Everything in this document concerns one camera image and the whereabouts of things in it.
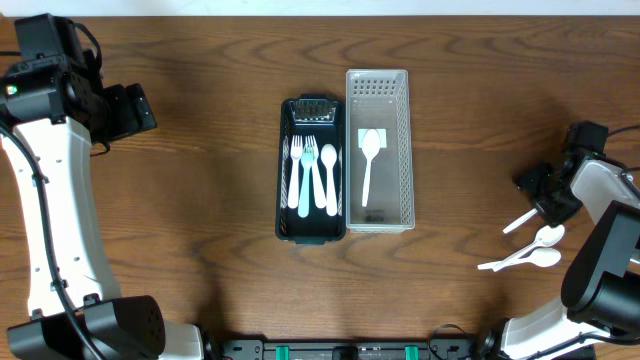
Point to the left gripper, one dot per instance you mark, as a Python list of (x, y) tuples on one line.
[(132, 110)]

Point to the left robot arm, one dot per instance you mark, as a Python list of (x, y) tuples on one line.
[(54, 109)]

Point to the white plastic spoon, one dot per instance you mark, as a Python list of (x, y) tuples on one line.
[(546, 236), (520, 221), (541, 257), (370, 146), (328, 158)]

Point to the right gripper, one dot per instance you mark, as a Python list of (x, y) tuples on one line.
[(530, 181)]

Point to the clear plastic basket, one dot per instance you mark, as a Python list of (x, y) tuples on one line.
[(379, 98)]

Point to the black plastic basket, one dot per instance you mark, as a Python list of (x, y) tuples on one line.
[(323, 118)]

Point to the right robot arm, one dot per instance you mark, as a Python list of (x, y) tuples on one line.
[(599, 300)]

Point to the white plastic fork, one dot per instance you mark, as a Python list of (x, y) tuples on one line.
[(319, 193), (304, 197), (296, 152)]

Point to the white label in basket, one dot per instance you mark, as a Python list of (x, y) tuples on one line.
[(382, 135)]

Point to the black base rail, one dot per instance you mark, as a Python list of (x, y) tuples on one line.
[(439, 346)]

